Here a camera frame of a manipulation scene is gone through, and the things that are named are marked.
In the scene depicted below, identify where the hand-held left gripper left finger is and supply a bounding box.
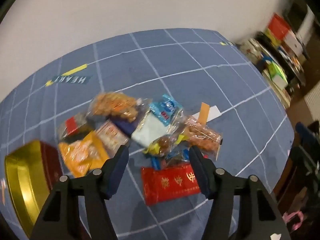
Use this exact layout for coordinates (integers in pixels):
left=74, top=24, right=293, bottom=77
left=29, top=145, right=129, bottom=240

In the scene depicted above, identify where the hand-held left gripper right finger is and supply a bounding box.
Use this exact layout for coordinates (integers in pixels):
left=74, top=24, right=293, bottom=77
left=189, top=146, right=292, bottom=240

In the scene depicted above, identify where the blue candy wrapper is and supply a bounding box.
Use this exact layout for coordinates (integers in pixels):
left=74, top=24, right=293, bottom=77
left=150, top=149, right=190, bottom=168

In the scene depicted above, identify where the red snack packet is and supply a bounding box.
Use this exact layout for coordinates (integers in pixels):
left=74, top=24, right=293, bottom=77
left=140, top=162, right=208, bottom=207

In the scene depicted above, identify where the clear bag of peanuts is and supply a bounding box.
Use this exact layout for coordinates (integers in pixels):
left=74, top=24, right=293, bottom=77
left=184, top=115, right=223, bottom=160

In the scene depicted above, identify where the beige patterned snack box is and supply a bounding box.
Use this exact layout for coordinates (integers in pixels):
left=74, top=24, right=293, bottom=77
left=96, top=120, right=129, bottom=153

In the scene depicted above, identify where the orange snack packet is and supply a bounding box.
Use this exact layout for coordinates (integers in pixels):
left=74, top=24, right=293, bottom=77
left=58, top=131, right=110, bottom=178

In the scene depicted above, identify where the navy snack packet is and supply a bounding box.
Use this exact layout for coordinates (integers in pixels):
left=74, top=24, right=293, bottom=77
left=112, top=119, right=137, bottom=138

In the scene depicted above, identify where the yellow chocolate ball packet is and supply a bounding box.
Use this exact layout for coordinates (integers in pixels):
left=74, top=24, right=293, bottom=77
left=142, top=135, right=185, bottom=155

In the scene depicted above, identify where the mint snack packet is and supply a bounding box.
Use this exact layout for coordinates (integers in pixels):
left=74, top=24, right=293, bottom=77
left=131, top=115, right=170, bottom=147

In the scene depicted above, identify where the clear packet with red label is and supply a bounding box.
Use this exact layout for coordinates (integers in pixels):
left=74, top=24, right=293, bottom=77
left=57, top=114, right=94, bottom=140

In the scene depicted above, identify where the clear bag of fried snacks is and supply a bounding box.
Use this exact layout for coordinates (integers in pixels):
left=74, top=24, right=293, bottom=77
left=87, top=92, right=143, bottom=123

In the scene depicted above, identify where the gold tin box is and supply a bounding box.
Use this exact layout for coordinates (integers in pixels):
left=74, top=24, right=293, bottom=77
left=4, top=140, right=65, bottom=237

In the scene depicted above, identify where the orange paper strip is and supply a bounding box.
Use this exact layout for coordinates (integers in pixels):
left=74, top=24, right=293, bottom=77
left=199, top=102, right=210, bottom=125

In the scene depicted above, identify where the white paper sheet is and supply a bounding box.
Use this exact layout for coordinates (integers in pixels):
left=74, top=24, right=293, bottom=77
left=192, top=106, right=222, bottom=122

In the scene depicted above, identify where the pink ribbon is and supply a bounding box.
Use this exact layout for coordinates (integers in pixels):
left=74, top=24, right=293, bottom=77
left=282, top=211, right=304, bottom=230

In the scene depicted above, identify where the black chair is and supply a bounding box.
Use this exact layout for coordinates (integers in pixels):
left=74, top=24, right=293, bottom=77
left=287, top=121, right=320, bottom=193

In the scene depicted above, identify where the blue checked tablecloth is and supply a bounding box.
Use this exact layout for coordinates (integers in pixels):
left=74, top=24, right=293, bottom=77
left=0, top=28, right=295, bottom=240

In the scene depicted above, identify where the green box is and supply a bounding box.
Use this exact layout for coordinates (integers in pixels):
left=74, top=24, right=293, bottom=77
left=265, top=60, right=288, bottom=88

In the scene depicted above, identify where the white radiator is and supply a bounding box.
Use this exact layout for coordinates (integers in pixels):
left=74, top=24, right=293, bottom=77
left=304, top=82, right=320, bottom=120

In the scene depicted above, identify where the red white cardboard box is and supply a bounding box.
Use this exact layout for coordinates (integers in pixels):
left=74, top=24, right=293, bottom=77
left=266, top=14, right=305, bottom=55

